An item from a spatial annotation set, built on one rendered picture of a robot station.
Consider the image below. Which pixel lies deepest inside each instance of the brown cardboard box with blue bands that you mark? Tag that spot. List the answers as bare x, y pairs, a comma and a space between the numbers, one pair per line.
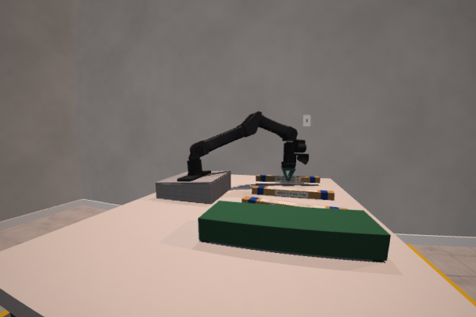
294, 193

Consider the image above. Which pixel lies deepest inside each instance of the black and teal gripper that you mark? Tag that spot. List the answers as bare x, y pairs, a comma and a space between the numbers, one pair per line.
286, 166

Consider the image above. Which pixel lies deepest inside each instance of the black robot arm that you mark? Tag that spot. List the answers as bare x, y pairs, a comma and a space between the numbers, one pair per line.
249, 127

